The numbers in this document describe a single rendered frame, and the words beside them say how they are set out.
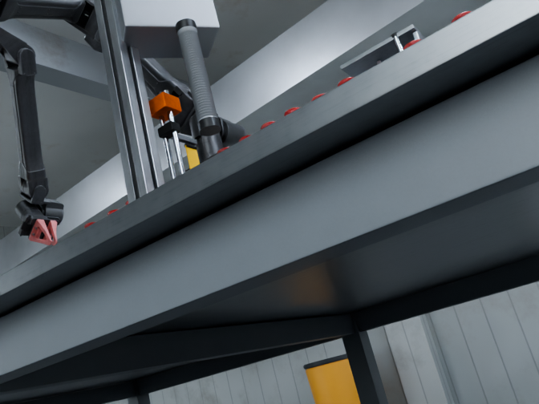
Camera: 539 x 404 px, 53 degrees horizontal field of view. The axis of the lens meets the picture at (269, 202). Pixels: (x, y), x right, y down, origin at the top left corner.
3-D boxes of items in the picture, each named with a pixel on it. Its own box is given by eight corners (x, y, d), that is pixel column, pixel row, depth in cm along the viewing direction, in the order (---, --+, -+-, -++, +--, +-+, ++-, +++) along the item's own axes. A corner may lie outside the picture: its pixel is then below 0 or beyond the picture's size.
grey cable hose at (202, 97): (225, 128, 88) (200, 23, 95) (211, 123, 85) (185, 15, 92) (209, 138, 90) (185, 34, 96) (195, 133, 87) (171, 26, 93)
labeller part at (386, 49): (435, 51, 94) (434, 46, 94) (414, 27, 85) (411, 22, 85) (367, 88, 101) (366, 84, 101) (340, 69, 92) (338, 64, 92)
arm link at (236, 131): (166, 121, 116) (185, 87, 113) (204, 131, 125) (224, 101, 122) (193, 153, 109) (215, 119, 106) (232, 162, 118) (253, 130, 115)
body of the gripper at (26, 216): (62, 220, 156) (51, 208, 160) (27, 216, 148) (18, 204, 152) (54, 240, 157) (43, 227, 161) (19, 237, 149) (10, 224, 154)
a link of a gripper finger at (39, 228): (71, 234, 150) (57, 217, 156) (47, 232, 145) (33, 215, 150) (62, 254, 152) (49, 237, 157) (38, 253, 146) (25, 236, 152)
